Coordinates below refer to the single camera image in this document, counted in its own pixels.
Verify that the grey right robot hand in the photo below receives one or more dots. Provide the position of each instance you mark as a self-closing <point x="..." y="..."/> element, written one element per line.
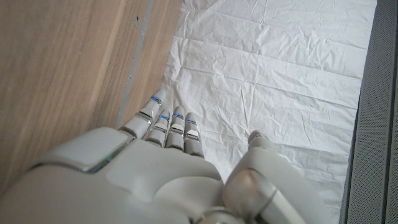
<point x="130" y="186"/>

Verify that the white backdrop cloth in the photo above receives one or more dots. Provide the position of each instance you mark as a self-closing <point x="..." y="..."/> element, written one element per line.
<point x="264" y="62"/>

